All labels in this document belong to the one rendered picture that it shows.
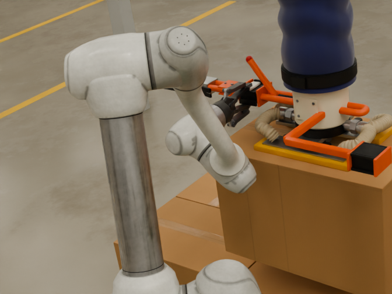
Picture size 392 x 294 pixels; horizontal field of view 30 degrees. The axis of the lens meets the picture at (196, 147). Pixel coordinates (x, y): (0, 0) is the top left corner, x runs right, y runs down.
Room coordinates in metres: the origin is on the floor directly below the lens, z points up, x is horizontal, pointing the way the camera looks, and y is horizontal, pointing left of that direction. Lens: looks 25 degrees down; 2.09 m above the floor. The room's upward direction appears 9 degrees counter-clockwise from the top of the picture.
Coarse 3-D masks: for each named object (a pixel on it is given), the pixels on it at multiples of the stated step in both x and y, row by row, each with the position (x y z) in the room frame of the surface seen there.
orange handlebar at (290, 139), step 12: (216, 84) 2.35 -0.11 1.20; (228, 84) 2.30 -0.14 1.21; (264, 96) 2.16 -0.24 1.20; (276, 96) 2.13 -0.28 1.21; (348, 108) 1.96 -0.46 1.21; (360, 108) 1.96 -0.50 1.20; (312, 120) 1.92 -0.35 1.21; (300, 132) 1.87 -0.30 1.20; (288, 144) 1.81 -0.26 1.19; (300, 144) 1.78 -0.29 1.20; (312, 144) 1.76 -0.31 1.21; (324, 144) 1.75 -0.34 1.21
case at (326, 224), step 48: (240, 144) 2.12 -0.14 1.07; (336, 144) 2.01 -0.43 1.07; (384, 144) 1.96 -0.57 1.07; (288, 192) 1.92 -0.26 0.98; (336, 192) 1.81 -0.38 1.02; (384, 192) 1.72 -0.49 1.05; (240, 240) 2.07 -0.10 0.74; (288, 240) 1.93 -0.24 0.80; (336, 240) 1.81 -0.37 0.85; (384, 240) 1.71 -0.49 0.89; (384, 288) 1.71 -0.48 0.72
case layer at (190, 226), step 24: (192, 192) 2.80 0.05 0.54; (216, 192) 2.77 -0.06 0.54; (168, 216) 2.63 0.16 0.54; (192, 216) 2.60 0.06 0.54; (216, 216) 2.57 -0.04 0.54; (168, 240) 2.45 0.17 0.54; (192, 240) 2.42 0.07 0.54; (216, 240) 2.39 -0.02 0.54; (120, 264) 2.50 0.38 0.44; (168, 264) 2.31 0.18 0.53; (192, 264) 2.26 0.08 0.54; (264, 264) 2.18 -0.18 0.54; (264, 288) 2.04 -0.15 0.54; (288, 288) 2.02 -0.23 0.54; (312, 288) 2.00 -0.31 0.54; (336, 288) 1.98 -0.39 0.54
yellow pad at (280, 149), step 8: (280, 136) 2.08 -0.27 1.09; (256, 144) 2.06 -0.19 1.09; (264, 144) 2.05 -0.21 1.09; (272, 144) 2.03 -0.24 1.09; (280, 144) 2.03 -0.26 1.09; (328, 144) 1.93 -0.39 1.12; (272, 152) 2.01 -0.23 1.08; (280, 152) 1.99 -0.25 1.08; (288, 152) 1.97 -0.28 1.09; (296, 152) 1.96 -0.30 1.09; (304, 152) 1.95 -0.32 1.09; (312, 152) 1.94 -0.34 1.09; (304, 160) 1.93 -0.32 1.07; (312, 160) 1.91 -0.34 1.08; (320, 160) 1.89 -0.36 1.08; (328, 160) 1.88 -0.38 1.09; (336, 160) 1.87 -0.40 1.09; (344, 160) 1.86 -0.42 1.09; (336, 168) 1.86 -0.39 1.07; (344, 168) 1.84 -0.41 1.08
